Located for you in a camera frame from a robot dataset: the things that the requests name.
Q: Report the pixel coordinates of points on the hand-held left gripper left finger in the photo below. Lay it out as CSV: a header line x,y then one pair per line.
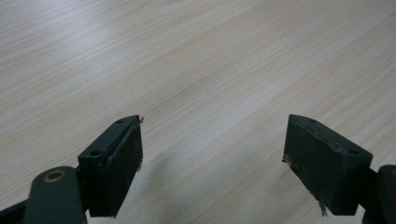
x,y
121,168

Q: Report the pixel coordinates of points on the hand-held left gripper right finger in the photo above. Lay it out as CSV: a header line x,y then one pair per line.
x,y
327,165

